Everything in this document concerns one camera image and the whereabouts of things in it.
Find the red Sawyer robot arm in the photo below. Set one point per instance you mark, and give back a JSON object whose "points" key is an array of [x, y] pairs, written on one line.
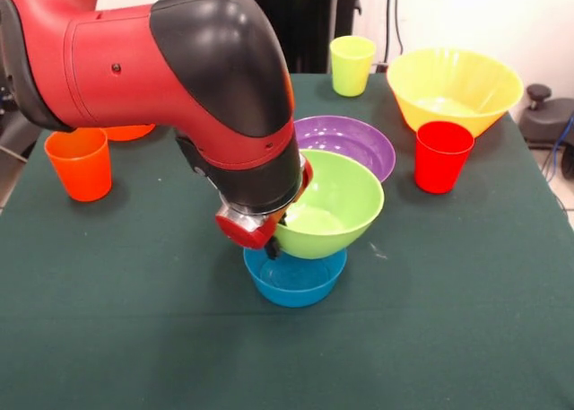
{"points": [[157, 69]]}

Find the dark grey chair base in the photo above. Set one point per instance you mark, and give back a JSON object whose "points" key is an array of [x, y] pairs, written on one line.
{"points": [[13, 136]]}

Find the large yellow bowl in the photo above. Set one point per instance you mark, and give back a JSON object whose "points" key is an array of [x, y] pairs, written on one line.
{"points": [[453, 87]]}

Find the lime green cup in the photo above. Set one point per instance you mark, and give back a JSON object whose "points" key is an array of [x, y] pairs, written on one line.
{"points": [[352, 69]]}

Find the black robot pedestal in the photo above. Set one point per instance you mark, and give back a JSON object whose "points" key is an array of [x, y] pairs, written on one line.
{"points": [[314, 24]]}

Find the purple bowl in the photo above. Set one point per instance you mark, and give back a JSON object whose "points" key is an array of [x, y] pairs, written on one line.
{"points": [[359, 141]]}

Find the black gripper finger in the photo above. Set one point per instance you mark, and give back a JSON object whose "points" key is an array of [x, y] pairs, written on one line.
{"points": [[283, 218], [271, 248]]}

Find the dark green tablecloth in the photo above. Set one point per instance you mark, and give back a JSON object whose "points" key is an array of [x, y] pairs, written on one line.
{"points": [[287, 351]]}

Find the orange bowl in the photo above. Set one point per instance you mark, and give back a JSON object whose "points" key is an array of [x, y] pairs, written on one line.
{"points": [[130, 133]]}

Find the blue bowl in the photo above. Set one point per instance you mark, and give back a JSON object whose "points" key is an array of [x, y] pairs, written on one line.
{"points": [[296, 284]]}

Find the red cup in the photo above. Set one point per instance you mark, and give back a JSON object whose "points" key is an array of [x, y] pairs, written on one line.
{"points": [[441, 159]]}

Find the orange cup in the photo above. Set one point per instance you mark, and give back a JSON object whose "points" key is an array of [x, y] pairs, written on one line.
{"points": [[80, 168]]}

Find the black chair base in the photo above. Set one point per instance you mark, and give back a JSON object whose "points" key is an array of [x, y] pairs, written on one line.
{"points": [[542, 118]]}

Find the green bowl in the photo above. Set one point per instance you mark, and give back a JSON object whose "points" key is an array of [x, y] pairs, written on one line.
{"points": [[341, 212]]}

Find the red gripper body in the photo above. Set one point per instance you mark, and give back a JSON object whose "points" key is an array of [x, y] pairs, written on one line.
{"points": [[244, 232]]}

